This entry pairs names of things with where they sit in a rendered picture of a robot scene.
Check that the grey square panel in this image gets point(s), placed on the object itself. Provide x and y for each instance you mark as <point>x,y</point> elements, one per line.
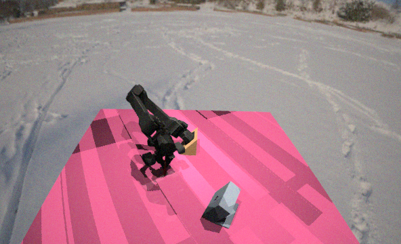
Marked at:
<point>222,207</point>

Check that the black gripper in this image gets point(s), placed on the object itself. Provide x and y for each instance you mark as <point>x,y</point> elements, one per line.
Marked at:
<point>150,159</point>

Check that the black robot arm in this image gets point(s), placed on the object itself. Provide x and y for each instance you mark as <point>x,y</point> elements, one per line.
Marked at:
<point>159,122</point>

